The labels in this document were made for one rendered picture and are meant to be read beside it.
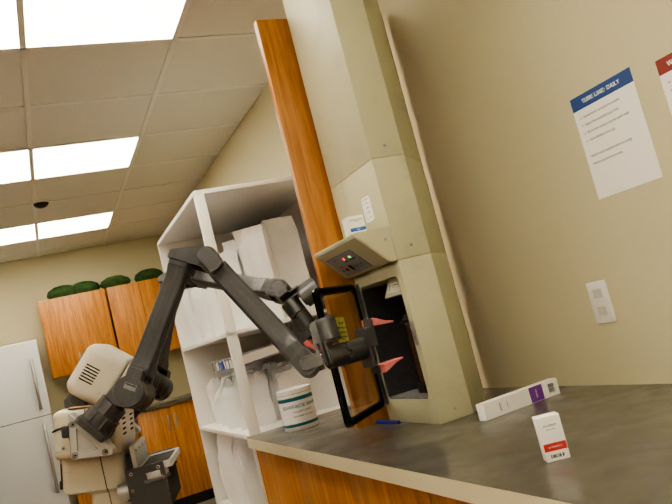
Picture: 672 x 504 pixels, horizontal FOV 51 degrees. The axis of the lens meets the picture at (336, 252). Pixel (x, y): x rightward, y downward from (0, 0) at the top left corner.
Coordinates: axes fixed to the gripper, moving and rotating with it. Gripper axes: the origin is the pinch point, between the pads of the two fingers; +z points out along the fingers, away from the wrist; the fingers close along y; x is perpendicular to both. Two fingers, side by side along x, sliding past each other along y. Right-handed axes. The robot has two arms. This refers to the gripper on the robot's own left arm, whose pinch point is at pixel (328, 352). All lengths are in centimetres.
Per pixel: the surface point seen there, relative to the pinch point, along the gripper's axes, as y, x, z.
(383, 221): -38.1, -1.1, -17.9
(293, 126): -31, -21, -69
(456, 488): -30, 59, 46
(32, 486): 394, -247, -127
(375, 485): 0.5, 25.2, 37.3
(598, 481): -55, 72, 57
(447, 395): -19.6, -3.1, 30.9
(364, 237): -32.8, 6.6, -16.2
